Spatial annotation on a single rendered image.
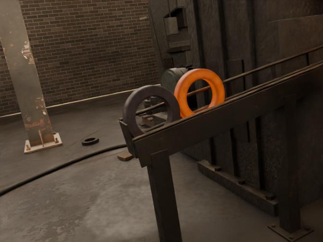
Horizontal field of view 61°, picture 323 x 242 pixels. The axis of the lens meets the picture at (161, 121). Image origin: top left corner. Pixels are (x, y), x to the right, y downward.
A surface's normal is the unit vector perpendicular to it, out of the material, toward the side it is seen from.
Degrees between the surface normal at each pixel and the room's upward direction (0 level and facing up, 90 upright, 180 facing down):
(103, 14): 90
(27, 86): 90
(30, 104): 90
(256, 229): 0
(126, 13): 90
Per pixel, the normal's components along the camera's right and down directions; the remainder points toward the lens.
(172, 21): 0.56, 0.11
